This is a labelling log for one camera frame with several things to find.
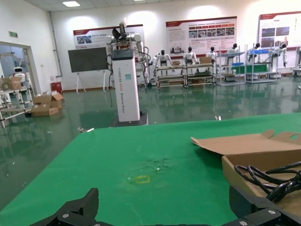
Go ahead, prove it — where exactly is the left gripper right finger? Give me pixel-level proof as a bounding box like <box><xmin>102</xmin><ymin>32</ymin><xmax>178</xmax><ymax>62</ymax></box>
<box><xmin>229</xmin><ymin>185</ymin><xmax>298</xmax><ymax>226</ymax></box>

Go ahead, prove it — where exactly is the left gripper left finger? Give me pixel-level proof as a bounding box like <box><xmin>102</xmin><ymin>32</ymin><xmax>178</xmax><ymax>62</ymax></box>
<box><xmin>30</xmin><ymin>187</ymin><xmax>99</xmax><ymax>226</ymax></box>

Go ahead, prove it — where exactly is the black power cable with plug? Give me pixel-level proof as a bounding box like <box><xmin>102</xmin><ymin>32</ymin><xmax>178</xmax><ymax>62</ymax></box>
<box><xmin>234</xmin><ymin>162</ymin><xmax>301</xmax><ymax>203</ymax></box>

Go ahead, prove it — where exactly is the open cardboard box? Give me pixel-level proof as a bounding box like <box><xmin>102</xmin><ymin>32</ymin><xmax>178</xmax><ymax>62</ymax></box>
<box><xmin>190</xmin><ymin>129</ymin><xmax>301</xmax><ymax>221</ymax></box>

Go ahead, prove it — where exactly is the cardboard box on rack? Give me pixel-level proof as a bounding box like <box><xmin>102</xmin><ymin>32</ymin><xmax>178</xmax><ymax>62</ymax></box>
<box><xmin>9</xmin><ymin>77</ymin><xmax>23</xmax><ymax>89</ymax></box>

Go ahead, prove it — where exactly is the green tablecloth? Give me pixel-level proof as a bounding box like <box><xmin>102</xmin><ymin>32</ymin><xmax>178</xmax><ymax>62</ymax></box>
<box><xmin>0</xmin><ymin>112</ymin><xmax>301</xmax><ymax>226</ymax></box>

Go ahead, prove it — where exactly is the clear crumpled tape patch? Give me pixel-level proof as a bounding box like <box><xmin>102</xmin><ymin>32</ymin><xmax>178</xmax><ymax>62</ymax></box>
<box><xmin>141</xmin><ymin>157</ymin><xmax>174</xmax><ymax>174</ymax></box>

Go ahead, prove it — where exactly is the flat cardboard carton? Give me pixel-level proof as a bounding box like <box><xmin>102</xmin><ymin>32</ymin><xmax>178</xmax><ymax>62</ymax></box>
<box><xmin>31</xmin><ymin>105</ymin><xmax>59</xmax><ymax>118</ymax></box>

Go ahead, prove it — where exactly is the open cardboard carton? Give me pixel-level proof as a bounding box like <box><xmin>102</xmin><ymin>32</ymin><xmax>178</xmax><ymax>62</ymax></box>
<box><xmin>50</xmin><ymin>92</ymin><xmax>64</xmax><ymax>109</ymax></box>

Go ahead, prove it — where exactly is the white pipe rack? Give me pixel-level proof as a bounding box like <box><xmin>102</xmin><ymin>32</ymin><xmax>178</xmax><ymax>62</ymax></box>
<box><xmin>0</xmin><ymin>86</ymin><xmax>35</xmax><ymax>122</ymax></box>

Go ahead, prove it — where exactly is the red floor cabinet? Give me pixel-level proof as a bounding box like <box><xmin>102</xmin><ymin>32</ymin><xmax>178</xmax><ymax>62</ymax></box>
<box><xmin>51</xmin><ymin>81</ymin><xmax>63</xmax><ymax>93</ymax></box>

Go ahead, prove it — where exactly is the shelf workbench with green mat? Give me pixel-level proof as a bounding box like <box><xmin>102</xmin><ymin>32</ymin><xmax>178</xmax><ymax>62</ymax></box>
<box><xmin>246</xmin><ymin>43</ymin><xmax>282</xmax><ymax>84</ymax></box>
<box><xmin>216</xmin><ymin>44</ymin><xmax>247</xmax><ymax>86</ymax></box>

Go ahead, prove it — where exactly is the brown round reel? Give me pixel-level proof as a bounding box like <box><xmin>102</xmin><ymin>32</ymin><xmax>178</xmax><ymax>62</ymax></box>
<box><xmin>0</xmin><ymin>77</ymin><xmax>11</xmax><ymax>90</ymax></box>

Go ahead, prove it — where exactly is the grey framed glass doorway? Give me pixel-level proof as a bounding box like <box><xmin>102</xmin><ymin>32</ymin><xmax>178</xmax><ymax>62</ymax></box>
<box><xmin>0</xmin><ymin>41</ymin><xmax>40</xmax><ymax>95</ymax></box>

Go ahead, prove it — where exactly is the small white red robot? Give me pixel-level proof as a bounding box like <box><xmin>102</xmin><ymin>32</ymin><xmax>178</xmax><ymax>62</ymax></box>
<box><xmin>10</xmin><ymin>66</ymin><xmax>30</xmax><ymax>90</ymax></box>

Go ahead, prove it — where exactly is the black screen on stand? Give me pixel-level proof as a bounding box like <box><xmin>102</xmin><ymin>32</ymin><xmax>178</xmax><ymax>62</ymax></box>
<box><xmin>68</xmin><ymin>46</ymin><xmax>108</xmax><ymax>94</ymax></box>

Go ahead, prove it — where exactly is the white black humanoid robot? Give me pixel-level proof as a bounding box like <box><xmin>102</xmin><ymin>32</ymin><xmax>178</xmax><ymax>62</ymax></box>
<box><xmin>250</xmin><ymin>42</ymin><xmax>263</xmax><ymax>62</ymax></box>
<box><xmin>206</xmin><ymin>46</ymin><xmax>218</xmax><ymax>59</ymax></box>
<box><xmin>183</xmin><ymin>46</ymin><xmax>198</xmax><ymax>65</ymax></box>
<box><xmin>154</xmin><ymin>49</ymin><xmax>174</xmax><ymax>71</ymax></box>
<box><xmin>225</xmin><ymin>43</ymin><xmax>239</xmax><ymax>66</ymax></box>
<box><xmin>274</xmin><ymin>43</ymin><xmax>289</xmax><ymax>68</ymax></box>

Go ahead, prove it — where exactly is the pipe frame workbench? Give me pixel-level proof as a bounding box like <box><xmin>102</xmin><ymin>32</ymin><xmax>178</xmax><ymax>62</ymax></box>
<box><xmin>156</xmin><ymin>65</ymin><xmax>186</xmax><ymax>88</ymax></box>
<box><xmin>184</xmin><ymin>62</ymin><xmax>216</xmax><ymax>87</ymax></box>

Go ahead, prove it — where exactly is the grey wall pipe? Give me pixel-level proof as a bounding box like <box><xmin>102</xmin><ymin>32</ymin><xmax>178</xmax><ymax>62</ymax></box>
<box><xmin>49</xmin><ymin>10</ymin><xmax>63</xmax><ymax>77</ymax></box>

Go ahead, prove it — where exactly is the red white wall poster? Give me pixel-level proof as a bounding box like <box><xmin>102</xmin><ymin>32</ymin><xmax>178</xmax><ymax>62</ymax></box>
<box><xmin>166</xmin><ymin>16</ymin><xmax>238</xmax><ymax>57</ymax></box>
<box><xmin>258</xmin><ymin>10</ymin><xmax>301</xmax><ymax>49</ymax></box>
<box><xmin>72</xmin><ymin>24</ymin><xmax>144</xmax><ymax>49</ymax></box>

